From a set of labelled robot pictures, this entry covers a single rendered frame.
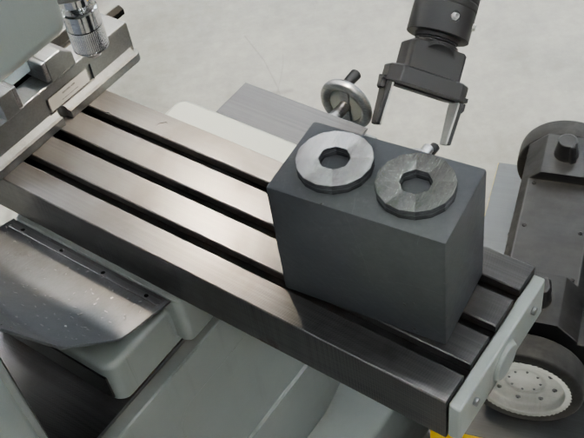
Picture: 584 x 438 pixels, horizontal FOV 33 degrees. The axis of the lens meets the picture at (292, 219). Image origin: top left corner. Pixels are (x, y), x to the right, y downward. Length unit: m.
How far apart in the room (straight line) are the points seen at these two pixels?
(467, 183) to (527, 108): 1.86
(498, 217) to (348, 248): 1.01
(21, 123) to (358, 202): 0.62
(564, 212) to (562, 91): 1.18
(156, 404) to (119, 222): 0.28
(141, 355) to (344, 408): 0.75
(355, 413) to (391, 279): 0.95
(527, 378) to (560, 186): 0.39
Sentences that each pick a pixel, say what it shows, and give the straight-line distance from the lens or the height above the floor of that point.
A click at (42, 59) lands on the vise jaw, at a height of 1.09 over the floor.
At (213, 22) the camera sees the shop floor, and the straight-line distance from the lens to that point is 3.38.
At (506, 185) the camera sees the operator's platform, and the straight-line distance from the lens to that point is 2.15.
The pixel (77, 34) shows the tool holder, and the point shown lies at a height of 1.24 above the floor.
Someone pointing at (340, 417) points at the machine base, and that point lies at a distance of 2.04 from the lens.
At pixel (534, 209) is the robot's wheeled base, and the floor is 0.59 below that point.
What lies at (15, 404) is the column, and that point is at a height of 1.02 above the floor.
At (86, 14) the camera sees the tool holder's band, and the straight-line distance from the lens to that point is 1.25.
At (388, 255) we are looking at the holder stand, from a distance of 1.08.
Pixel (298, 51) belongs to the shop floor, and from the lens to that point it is 3.19.
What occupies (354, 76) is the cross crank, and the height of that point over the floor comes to 0.74.
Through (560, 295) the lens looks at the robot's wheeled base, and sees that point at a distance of 1.70.
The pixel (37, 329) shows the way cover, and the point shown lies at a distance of 1.26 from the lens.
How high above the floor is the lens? 1.95
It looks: 47 degrees down
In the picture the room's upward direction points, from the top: 10 degrees counter-clockwise
